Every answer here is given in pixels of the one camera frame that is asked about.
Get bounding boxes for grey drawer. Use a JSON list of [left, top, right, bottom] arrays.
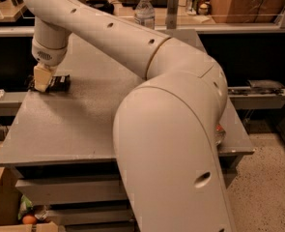
[[65, 221, 140, 232], [14, 169, 238, 206], [47, 206, 133, 225]]

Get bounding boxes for black headphones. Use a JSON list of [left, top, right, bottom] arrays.
[[86, 0, 114, 15]]

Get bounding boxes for small jar on desk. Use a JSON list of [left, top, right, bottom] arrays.
[[198, 3, 209, 15]]

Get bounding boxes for top grey drawer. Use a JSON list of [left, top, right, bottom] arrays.
[[14, 169, 238, 206]]

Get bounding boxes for right metal bracket post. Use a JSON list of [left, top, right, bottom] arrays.
[[165, 0, 179, 29]]

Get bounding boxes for cardboard box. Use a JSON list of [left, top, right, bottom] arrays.
[[211, 0, 285, 23]]

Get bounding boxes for red coke can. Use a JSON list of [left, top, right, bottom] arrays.
[[215, 124, 226, 145]]

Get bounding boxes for green snack bag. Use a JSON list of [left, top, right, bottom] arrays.
[[17, 195, 34, 220]]

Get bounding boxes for orange fruit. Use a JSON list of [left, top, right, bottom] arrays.
[[22, 215, 38, 225]]

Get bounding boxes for black rxbar chocolate wrapper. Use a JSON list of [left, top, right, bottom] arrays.
[[25, 75, 71, 93]]

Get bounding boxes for bottom grey drawer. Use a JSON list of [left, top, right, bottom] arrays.
[[65, 221, 140, 232]]

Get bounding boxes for middle grey drawer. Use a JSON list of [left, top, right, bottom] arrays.
[[47, 206, 133, 225]]

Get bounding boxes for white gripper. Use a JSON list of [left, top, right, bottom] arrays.
[[32, 37, 68, 92]]

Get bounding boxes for clear plastic water bottle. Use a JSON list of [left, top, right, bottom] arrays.
[[134, 0, 155, 29]]

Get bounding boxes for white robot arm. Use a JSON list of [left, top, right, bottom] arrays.
[[23, 0, 236, 232]]

